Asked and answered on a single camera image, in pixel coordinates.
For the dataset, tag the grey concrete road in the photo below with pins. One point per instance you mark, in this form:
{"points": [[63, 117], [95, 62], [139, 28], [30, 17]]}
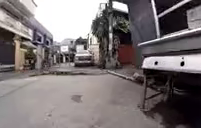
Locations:
{"points": [[71, 106]]}

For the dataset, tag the red gate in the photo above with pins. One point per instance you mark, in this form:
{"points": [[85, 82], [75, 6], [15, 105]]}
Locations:
{"points": [[125, 54]]}

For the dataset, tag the group of buildings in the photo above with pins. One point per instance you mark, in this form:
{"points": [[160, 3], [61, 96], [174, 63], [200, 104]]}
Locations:
{"points": [[68, 43]]}

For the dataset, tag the concrete kerb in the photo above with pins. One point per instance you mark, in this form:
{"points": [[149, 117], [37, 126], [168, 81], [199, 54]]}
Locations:
{"points": [[121, 75]]}

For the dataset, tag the tree with hanging vines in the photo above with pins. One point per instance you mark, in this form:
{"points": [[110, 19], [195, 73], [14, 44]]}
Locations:
{"points": [[101, 30]]}

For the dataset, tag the white vehicle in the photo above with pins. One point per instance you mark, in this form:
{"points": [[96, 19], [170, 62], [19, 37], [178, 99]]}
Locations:
{"points": [[83, 58]]}

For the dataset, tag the grey truck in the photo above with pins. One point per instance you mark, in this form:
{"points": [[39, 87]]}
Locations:
{"points": [[174, 63]]}

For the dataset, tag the beige wall with pillar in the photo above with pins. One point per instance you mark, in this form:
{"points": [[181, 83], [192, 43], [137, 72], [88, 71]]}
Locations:
{"points": [[17, 53]]}

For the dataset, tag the utility pole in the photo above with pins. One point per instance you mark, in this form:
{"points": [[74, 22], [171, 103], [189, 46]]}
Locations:
{"points": [[110, 30]]}

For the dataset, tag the building with grey pillar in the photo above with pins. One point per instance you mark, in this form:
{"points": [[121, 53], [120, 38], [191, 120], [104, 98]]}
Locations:
{"points": [[41, 38]]}

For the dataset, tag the dark building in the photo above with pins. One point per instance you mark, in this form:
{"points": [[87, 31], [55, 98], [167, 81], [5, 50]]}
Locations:
{"points": [[122, 36]]}

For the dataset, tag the beige multi-storey building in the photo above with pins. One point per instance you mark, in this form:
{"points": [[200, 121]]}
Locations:
{"points": [[8, 20]]}

